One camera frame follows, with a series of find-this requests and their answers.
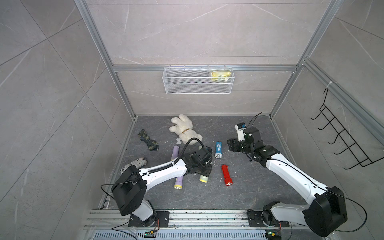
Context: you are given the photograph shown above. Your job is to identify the green flashlight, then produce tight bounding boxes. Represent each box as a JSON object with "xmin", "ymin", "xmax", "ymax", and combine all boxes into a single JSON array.
[{"xmin": 199, "ymin": 175, "xmax": 209, "ymax": 183}]

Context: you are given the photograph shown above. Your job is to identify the blue flashlight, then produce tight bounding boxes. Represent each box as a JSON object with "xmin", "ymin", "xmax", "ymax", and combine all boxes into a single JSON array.
[{"xmin": 215, "ymin": 142, "xmax": 223, "ymax": 159}]

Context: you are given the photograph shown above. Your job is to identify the red flashlight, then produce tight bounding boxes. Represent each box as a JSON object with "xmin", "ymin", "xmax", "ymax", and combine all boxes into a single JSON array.
[{"xmin": 221, "ymin": 165, "xmax": 233, "ymax": 186}]

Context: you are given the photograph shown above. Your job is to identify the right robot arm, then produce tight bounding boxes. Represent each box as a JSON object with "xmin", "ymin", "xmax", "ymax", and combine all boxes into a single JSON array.
[{"xmin": 227, "ymin": 117, "xmax": 348, "ymax": 238}]

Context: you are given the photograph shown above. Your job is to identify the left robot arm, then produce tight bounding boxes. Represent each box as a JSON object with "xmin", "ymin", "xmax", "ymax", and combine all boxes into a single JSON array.
[{"xmin": 101, "ymin": 138, "xmax": 213, "ymax": 227}]

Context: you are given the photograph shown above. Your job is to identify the white plush bear toy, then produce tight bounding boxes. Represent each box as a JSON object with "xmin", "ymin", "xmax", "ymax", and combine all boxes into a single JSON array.
[{"xmin": 169, "ymin": 114, "xmax": 203, "ymax": 144}]

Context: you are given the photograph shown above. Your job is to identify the white patterned toy car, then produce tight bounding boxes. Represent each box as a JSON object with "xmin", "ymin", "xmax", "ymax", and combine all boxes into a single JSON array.
[{"xmin": 120, "ymin": 157, "xmax": 148, "ymax": 174}]

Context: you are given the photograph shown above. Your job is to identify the yellow sponge in basket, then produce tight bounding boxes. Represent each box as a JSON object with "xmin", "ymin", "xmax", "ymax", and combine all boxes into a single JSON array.
[{"xmin": 209, "ymin": 71, "xmax": 232, "ymax": 82}]

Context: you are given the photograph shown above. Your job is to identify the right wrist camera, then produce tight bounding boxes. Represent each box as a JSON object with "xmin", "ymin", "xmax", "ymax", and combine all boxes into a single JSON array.
[{"xmin": 235, "ymin": 123, "xmax": 247, "ymax": 142}]

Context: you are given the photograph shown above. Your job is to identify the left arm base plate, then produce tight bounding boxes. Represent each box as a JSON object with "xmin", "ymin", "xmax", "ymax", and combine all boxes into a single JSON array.
[{"xmin": 128, "ymin": 211, "xmax": 170, "ymax": 228}]

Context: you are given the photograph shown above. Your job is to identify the white wire wall basket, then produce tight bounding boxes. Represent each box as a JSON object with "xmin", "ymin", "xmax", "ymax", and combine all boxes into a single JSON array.
[{"xmin": 162, "ymin": 67, "xmax": 235, "ymax": 95}]

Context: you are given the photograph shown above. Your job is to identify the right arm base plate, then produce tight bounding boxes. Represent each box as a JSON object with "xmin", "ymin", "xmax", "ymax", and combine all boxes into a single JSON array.
[{"xmin": 247, "ymin": 209, "xmax": 290, "ymax": 228}]

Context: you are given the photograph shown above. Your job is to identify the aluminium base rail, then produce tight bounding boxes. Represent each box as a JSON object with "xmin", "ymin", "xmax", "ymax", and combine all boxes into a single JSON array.
[{"xmin": 78, "ymin": 210, "xmax": 320, "ymax": 240}]

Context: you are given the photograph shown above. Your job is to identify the black wire hook rack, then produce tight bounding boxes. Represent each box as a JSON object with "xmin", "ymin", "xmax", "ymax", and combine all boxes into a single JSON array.
[{"xmin": 311, "ymin": 88, "xmax": 384, "ymax": 170}]

